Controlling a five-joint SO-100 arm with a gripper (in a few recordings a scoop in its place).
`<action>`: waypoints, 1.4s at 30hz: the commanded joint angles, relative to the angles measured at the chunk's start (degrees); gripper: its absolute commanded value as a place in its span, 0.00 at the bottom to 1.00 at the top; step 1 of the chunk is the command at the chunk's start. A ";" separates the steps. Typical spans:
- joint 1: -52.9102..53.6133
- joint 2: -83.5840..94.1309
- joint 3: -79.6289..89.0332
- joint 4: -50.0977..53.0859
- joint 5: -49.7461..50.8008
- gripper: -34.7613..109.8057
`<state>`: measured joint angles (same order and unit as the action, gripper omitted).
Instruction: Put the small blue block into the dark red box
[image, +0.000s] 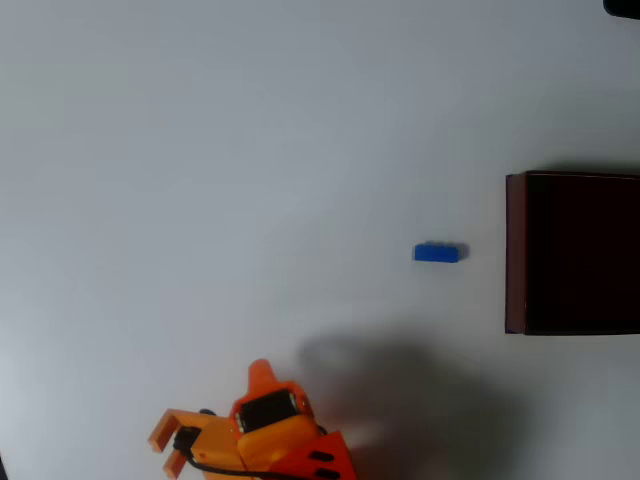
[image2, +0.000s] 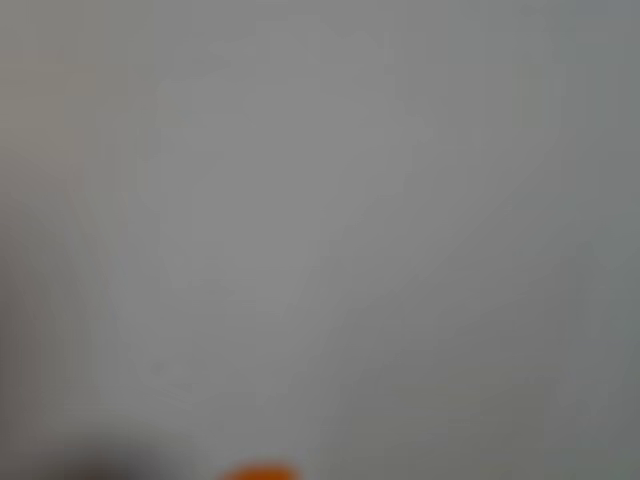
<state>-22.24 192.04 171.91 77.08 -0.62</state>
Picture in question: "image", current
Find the orange gripper, black servo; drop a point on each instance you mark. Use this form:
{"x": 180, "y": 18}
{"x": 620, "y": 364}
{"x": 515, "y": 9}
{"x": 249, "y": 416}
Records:
{"x": 274, "y": 436}

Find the orange U-shaped camera mount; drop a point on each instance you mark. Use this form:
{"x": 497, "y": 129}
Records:
{"x": 210, "y": 440}

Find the blue lego brick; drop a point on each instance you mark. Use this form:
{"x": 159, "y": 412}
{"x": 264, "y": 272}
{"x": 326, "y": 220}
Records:
{"x": 440, "y": 252}

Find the black object at table edge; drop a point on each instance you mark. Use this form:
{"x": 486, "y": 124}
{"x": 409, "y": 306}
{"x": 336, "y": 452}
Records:
{"x": 625, "y": 7}

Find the dark red box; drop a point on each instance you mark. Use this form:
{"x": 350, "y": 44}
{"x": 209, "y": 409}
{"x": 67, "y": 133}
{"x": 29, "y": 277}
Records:
{"x": 575, "y": 255}

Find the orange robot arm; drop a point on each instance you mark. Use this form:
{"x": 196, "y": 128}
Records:
{"x": 322, "y": 457}

